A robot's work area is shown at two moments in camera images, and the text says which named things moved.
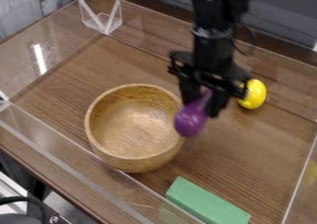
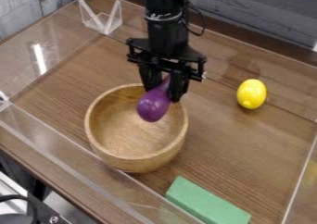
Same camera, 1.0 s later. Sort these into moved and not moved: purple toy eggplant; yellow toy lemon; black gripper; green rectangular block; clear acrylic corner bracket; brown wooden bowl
Moved: purple toy eggplant; black gripper
Not moved: brown wooden bowl; clear acrylic corner bracket; yellow toy lemon; green rectangular block
